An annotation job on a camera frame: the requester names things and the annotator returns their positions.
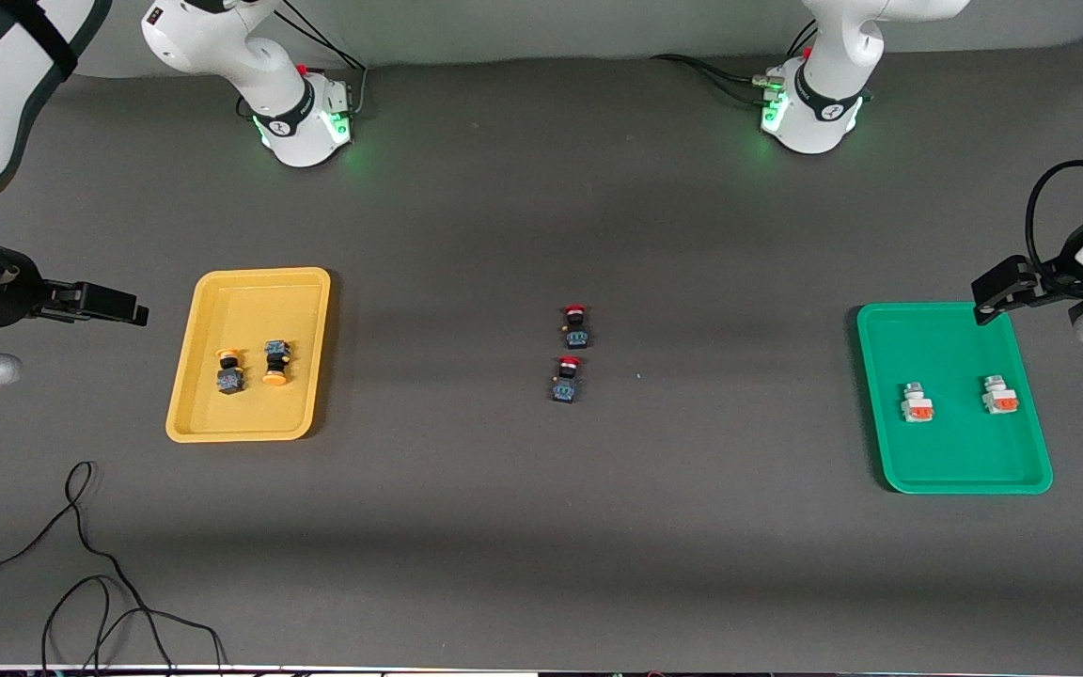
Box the green plastic tray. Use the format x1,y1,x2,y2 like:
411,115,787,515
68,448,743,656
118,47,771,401
856,301,1054,496

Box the yellow plastic tray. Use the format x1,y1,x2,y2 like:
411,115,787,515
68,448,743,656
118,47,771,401
165,267,332,443

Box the thin black loose cable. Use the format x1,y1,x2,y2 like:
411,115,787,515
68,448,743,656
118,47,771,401
0,460,228,674

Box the black right arm base cables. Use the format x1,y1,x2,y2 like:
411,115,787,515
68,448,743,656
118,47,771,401
278,5,369,121

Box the black arm base cables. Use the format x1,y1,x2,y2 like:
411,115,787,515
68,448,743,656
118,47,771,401
650,19,820,106
278,5,369,121

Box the black left arm base cables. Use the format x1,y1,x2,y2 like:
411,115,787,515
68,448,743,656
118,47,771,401
650,19,820,106

